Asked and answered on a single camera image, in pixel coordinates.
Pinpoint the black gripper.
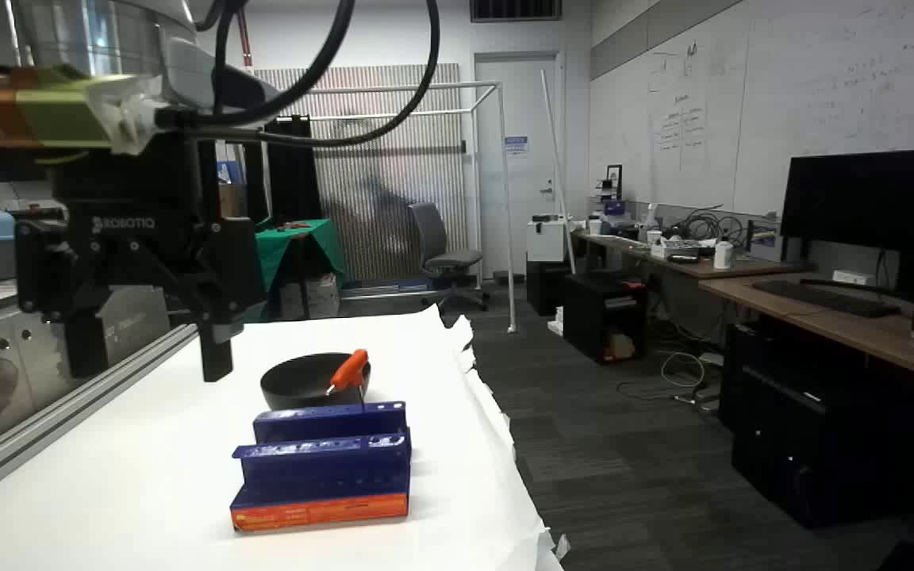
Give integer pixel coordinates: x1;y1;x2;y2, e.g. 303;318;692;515
9;132;266;384

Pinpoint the orange object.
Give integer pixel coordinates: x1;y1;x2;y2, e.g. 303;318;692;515
328;347;374;399

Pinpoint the black bowl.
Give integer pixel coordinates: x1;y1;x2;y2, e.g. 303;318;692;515
258;351;374;414

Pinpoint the white paper table cover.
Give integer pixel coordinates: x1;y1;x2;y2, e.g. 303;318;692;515
0;305;566;571

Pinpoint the green cloth covered table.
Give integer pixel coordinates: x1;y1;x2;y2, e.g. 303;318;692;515
252;215;350;300

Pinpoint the blue stepped rack orange base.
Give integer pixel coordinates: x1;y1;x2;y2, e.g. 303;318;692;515
230;396;416;538

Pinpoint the orange green taped bar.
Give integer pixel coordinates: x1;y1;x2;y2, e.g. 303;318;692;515
0;65;167;160

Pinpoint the grey partition board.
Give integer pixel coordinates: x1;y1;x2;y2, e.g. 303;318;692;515
252;65;473;292

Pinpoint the grey office chair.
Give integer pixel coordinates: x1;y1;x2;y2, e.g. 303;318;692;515
409;201;492;318

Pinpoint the white door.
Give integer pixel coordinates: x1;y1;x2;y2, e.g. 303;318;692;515
473;49;569;278

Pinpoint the small black cabinet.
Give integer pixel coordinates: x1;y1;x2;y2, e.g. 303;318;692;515
562;269;654;368

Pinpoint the dark air vent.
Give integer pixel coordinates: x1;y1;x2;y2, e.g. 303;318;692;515
468;0;566;23

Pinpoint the cluttered long desk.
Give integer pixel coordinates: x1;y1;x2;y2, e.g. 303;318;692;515
573;229;813;287

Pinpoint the black keyboard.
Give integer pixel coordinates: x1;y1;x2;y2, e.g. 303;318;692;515
751;275;905;321

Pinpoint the wooden desk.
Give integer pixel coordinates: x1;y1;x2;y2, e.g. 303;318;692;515
700;269;914;396

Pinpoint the black computer monitor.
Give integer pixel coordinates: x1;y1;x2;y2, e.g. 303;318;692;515
778;144;914;301

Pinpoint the aluminium frame rail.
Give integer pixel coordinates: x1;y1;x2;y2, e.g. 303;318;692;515
0;321;203;517

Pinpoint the thick black cable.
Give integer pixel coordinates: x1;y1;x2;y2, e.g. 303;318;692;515
165;0;362;135

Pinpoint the thin black cable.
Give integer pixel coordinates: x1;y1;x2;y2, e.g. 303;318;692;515
197;0;444;149

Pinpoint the cable bundle on floor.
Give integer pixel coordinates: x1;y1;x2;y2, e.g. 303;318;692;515
657;350;727;414

